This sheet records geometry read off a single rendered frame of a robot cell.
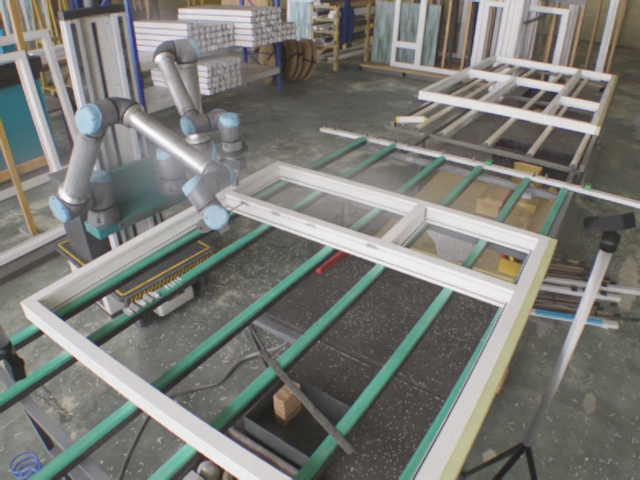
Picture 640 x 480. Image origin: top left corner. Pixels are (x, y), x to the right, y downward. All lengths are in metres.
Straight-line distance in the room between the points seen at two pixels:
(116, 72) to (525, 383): 2.77
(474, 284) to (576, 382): 1.27
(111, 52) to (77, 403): 1.85
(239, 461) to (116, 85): 2.14
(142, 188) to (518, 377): 2.38
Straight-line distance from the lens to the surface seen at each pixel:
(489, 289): 1.78
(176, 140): 2.00
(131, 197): 2.89
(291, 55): 8.36
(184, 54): 2.73
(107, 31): 2.76
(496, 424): 2.54
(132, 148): 2.90
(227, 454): 1.21
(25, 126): 5.62
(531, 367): 2.88
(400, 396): 1.77
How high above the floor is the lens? 1.94
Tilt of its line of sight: 32 degrees down
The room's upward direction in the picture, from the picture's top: straight up
